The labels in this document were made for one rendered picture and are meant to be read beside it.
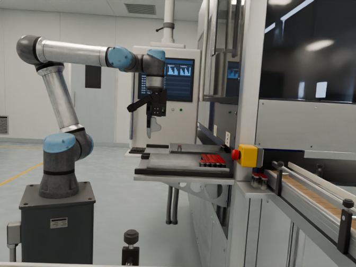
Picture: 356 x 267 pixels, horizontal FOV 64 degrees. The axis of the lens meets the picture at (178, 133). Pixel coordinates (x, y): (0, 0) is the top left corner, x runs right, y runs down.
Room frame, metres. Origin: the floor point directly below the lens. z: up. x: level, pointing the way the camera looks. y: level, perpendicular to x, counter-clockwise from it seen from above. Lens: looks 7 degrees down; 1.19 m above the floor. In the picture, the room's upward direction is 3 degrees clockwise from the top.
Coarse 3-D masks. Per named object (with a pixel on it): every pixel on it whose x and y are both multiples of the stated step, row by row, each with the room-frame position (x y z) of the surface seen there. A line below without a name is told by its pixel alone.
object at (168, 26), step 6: (168, 0) 2.14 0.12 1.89; (174, 0) 2.16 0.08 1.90; (168, 6) 2.14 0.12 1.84; (174, 6) 2.18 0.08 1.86; (168, 12) 2.14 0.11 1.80; (168, 18) 2.14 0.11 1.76; (168, 24) 2.13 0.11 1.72; (174, 24) 2.17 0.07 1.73; (156, 30) 2.24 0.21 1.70; (168, 30) 2.14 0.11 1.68; (168, 36) 2.14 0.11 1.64; (162, 42) 2.15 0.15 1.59; (168, 42) 2.13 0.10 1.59; (174, 42) 2.17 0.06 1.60
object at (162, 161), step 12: (156, 156) 1.39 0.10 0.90; (168, 156) 1.39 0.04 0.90; (180, 156) 1.39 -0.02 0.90; (192, 156) 1.40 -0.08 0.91; (156, 168) 1.13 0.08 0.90; (168, 168) 1.14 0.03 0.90; (180, 168) 1.14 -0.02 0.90; (192, 168) 1.14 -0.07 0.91; (204, 168) 1.14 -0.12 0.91; (216, 168) 1.14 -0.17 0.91; (228, 168) 1.15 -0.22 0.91
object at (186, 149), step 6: (174, 144) 1.73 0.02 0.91; (180, 144) 1.74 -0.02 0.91; (186, 144) 1.74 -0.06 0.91; (192, 144) 1.74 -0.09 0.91; (174, 150) 1.66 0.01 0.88; (186, 150) 1.69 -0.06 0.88; (192, 150) 1.70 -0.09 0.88; (198, 150) 1.71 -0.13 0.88; (204, 150) 1.72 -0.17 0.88; (210, 150) 1.73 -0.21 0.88; (216, 150) 1.74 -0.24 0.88; (222, 156) 1.49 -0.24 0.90; (228, 156) 1.49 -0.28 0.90
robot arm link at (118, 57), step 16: (16, 48) 1.12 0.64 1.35; (32, 48) 1.07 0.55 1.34; (48, 48) 1.08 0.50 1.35; (64, 48) 1.07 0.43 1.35; (80, 48) 1.07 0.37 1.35; (96, 48) 1.06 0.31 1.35; (112, 48) 1.03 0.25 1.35; (32, 64) 1.17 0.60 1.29; (96, 64) 1.07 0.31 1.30; (112, 64) 1.03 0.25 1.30; (128, 64) 1.05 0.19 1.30
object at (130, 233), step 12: (132, 240) 0.37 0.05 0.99; (132, 252) 0.37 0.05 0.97; (0, 264) 0.33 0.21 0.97; (12, 264) 0.33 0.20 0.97; (24, 264) 0.33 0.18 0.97; (36, 264) 0.33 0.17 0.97; (48, 264) 0.34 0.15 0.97; (60, 264) 0.34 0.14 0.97; (72, 264) 0.34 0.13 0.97; (84, 264) 0.34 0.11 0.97; (96, 264) 0.35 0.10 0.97; (132, 264) 0.36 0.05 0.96
